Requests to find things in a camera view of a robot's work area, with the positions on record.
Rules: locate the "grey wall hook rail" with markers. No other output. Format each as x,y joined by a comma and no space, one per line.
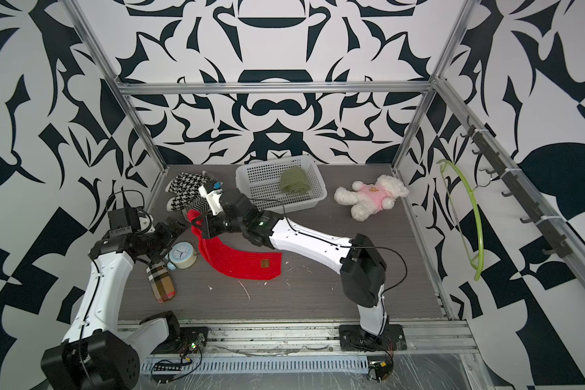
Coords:
519,188

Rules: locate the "black connector hub left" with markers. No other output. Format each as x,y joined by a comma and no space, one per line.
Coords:
166,367

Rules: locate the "black connector hub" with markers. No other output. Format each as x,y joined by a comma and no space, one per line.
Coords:
379,371
166,367

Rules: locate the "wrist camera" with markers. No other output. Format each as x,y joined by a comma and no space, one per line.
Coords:
212,191
124,220

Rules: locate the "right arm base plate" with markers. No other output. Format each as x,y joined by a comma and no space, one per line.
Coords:
353,338

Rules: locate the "green knitted scarf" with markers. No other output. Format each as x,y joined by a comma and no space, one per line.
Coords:
294,181

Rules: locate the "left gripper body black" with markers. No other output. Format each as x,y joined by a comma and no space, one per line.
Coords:
160,242

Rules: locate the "light blue alarm clock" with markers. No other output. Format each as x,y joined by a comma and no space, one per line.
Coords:
182,256

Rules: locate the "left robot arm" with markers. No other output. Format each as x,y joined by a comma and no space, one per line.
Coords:
92,355

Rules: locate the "white teddy bear pink shirt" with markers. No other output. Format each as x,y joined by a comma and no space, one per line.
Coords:
367,200

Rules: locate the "white slotted cable duct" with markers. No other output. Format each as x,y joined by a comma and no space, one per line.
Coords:
357,364

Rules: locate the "white plastic basket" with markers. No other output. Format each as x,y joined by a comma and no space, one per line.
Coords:
261,182

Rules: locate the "red knitted scarf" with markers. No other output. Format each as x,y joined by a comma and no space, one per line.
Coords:
233,263

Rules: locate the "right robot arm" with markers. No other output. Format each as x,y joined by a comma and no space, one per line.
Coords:
358,263

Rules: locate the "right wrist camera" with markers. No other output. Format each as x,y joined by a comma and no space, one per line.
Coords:
212,191

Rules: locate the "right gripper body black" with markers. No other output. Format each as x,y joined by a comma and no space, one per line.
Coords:
226,218

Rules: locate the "green clothes hanger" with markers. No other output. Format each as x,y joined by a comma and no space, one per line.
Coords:
470,226

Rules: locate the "black white houndstooth scarf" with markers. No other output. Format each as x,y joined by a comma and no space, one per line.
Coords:
184,189

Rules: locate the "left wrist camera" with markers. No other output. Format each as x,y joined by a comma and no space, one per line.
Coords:
124,220

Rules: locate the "black connector hub right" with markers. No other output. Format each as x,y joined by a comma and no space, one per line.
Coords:
379,371

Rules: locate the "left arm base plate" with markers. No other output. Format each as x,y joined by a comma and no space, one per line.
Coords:
189,339

